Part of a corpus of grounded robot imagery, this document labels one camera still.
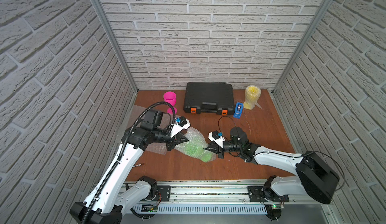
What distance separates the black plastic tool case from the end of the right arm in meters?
0.35

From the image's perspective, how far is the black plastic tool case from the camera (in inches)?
40.3

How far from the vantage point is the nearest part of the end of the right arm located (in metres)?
0.63
